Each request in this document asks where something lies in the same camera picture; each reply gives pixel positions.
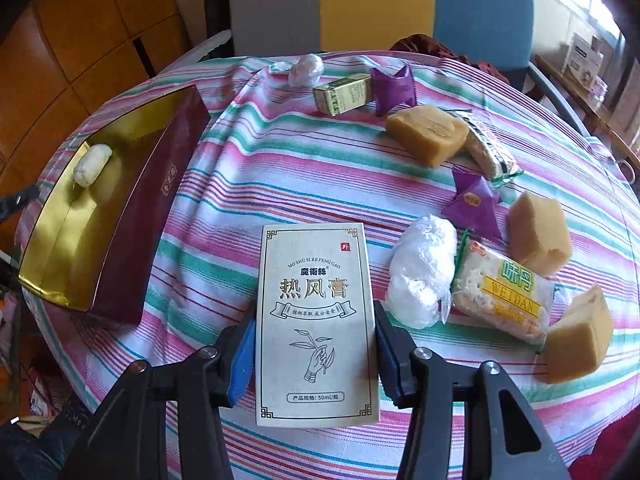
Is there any cream ointment box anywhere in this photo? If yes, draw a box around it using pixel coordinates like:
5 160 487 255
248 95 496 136
255 223 380 428

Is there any white plastic ball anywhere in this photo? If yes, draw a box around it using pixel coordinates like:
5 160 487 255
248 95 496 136
383 214 458 330

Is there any tan sponge cake block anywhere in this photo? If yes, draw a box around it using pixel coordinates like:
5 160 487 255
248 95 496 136
385 105 469 169

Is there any dark striped cracker packet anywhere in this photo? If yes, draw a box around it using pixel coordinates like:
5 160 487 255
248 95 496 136
450 110 523 185

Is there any wooden side desk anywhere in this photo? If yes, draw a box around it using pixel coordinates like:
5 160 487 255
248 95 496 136
534 54 639 177

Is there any white product box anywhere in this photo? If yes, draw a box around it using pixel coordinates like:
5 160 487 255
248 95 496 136
561 34 604 91

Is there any striped bed sheet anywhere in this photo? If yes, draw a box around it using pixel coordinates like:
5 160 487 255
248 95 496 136
27 58 639 462

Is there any dark red cloth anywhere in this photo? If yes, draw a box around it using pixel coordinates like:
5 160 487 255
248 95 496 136
390 34 509 84

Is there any Weidan cracker packet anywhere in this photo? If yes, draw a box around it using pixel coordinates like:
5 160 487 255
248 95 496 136
450 232 555 351

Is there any purple snack packet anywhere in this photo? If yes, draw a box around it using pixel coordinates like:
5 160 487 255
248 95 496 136
370 65 418 117
442 169 502 242

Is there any small white ball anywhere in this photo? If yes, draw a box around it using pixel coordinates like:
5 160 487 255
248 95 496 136
288 53 324 88

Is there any small green essential oil box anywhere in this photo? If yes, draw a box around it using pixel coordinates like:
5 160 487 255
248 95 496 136
312 74 373 117

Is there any white towel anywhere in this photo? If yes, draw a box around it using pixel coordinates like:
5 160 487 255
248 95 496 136
73 144 113 188

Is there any gold tin box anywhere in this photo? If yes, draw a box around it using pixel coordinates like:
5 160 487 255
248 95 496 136
18 86 209 327

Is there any grey yellow blue chair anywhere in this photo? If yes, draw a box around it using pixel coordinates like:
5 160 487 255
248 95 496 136
180 0 587 134

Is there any red blanket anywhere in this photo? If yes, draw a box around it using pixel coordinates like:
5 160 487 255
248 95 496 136
568 408 639 480

